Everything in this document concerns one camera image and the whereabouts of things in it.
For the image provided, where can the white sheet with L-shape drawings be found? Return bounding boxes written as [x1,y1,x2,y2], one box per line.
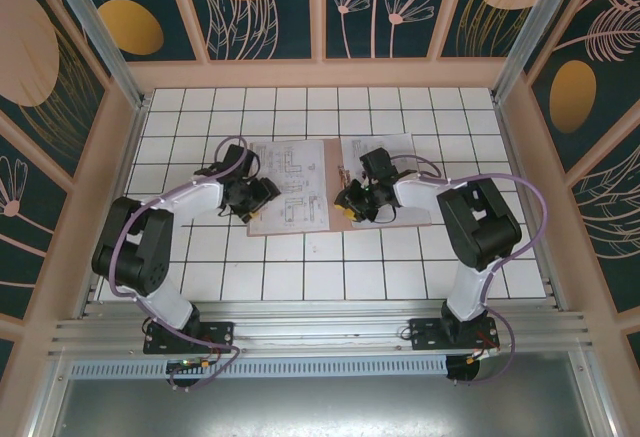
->
[247,138,332,236]

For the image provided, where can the brown cardboard folder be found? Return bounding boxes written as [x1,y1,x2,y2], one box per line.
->
[246,135,434,238]

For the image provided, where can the white printed paper sheet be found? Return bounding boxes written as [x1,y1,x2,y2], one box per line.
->
[338,131,432,228]

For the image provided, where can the steel sheet panel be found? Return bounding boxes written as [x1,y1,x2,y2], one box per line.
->
[29,351,614,437]

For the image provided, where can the aluminium side rail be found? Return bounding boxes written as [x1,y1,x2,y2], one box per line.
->
[77,96,150,319]
[492,91,569,311]

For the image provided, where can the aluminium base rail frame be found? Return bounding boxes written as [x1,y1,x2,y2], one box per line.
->
[48,298,599,358]

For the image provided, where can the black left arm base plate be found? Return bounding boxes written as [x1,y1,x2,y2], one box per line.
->
[143,320,236,356]

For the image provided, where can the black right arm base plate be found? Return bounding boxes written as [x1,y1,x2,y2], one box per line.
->
[408,316,501,353]

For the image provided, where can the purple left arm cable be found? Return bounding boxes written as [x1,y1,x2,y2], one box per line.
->
[109,135,251,393]

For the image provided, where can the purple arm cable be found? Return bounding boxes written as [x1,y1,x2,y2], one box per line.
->
[387,155,550,388]
[109,135,251,393]

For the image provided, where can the grey slotted cable duct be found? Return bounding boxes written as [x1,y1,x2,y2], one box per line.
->
[69,355,449,379]

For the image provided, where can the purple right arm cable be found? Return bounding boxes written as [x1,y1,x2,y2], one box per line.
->
[387,155,550,388]

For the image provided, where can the aluminium corner post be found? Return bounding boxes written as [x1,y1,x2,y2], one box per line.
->
[41,0,149,111]
[491,0,574,103]

